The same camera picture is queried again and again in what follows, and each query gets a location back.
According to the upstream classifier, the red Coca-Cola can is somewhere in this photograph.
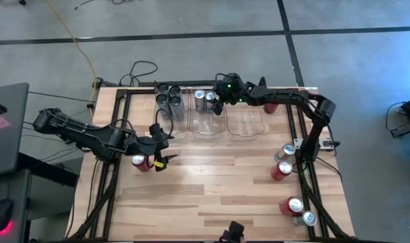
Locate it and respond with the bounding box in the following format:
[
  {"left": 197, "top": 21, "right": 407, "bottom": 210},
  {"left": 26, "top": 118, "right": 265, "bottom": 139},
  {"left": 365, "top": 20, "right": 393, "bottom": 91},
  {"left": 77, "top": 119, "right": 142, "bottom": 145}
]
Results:
[
  {"left": 270, "top": 161, "right": 293, "bottom": 182},
  {"left": 130, "top": 154, "right": 151, "bottom": 173},
  {"left": 278, "top": 196, "right": 305, "bottom": 217},
  {"left": 263, "top": 103, "right": 280, "bottom": 115}
]

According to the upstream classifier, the black looped cable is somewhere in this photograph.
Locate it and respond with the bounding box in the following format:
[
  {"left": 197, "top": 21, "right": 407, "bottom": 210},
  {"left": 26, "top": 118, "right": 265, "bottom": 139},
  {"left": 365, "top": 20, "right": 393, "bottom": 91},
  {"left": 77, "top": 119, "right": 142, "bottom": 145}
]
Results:
[{"left": 118, "top": 60, "right": 159, "bottom": 88}]

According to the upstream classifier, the dark grey desk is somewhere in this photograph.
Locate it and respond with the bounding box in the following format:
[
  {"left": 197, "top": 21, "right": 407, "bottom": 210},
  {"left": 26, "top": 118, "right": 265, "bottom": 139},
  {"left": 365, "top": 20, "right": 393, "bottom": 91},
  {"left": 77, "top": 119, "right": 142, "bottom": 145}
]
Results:
[{"left": 0, "top": 153, "right": 79, "bottom": 243}]

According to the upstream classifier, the black aluminium table frame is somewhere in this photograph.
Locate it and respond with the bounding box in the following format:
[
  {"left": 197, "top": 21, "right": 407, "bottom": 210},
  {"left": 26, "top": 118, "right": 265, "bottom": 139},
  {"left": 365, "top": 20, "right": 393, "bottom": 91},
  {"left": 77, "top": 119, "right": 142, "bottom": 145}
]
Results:
[{"left": 69, "top": 86, "right": 356, "bottom": 243}]

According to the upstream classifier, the long black bar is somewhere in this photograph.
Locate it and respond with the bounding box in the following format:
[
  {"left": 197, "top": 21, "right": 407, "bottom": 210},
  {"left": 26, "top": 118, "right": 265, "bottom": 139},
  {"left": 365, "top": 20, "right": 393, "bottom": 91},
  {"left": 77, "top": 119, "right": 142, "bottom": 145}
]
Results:
[{"left": 138, "top": 80, "right": 220, "bottom": 87}]

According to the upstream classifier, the black computer mouse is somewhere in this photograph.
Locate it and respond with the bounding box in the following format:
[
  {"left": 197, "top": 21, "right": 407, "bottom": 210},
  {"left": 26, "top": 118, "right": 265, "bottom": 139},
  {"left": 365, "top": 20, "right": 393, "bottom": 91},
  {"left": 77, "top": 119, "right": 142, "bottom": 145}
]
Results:
[{"left": 0, "top": 198, "right": 15, "bottom": 234}]

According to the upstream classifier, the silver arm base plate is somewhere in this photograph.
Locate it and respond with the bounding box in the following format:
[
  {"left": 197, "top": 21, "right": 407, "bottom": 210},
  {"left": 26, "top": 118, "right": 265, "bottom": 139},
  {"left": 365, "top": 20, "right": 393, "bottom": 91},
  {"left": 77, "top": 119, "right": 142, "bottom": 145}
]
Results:
[{"left": 293, "top": 137, "right": 334, "bottom": 150}]

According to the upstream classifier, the clear plastic bin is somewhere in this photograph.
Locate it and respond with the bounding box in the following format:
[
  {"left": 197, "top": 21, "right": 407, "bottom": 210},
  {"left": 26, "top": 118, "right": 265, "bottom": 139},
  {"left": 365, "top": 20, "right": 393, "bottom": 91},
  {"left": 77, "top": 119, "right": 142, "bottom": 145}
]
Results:
[
  {"left": 226, "top": 101, "right": 265, "bottom": 141},
  {"left": 188, "top": 88, "right": 227, "bottom": 136},
  {"left": 152, "top": 84, "right": 189, "bottom": 136}
]

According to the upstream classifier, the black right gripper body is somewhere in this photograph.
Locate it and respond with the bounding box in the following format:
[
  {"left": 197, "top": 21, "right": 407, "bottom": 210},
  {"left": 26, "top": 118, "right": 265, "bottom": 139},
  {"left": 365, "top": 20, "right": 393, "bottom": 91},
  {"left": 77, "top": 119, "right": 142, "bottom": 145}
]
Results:
[{"left": 213, "top": 72, "right": 248, "bottom": 104}]

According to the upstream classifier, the black leader arm handle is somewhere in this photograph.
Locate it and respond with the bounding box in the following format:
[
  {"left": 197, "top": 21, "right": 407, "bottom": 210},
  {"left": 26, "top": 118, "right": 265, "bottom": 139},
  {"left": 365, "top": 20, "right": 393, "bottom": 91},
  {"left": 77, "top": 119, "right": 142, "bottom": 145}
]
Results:
[{"left": 220, "top": 221, "right": 246, "bottom": 243}]

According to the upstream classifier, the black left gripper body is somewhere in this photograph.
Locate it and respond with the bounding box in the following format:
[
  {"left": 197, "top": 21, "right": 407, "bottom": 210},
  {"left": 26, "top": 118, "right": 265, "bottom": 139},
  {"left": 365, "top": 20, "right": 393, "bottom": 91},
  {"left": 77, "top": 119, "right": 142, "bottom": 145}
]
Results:
[{"left": 128, "top": 134, "right": 168, "bottom": 158}]

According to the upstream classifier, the long yellow cable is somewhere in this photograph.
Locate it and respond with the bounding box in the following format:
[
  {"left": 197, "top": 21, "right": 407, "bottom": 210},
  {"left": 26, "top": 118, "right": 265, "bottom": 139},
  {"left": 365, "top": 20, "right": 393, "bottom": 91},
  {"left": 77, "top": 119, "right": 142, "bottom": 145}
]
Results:
[{"left": 44, "top": 0, "right": 98, "bottom": 102}]

